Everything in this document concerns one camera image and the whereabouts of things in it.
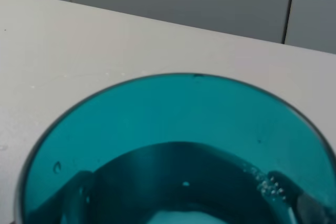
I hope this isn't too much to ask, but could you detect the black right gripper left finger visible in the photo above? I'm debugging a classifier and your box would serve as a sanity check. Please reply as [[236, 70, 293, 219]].
[[28, 171, 95, 223]]

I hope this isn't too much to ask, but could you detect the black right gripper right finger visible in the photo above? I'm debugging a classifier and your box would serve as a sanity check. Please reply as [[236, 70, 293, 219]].
[[268, 170, 333, 223]]

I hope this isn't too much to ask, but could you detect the teal translucent cup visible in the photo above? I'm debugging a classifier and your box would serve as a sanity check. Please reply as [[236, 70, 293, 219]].
[[14, 73, 335, 223]]

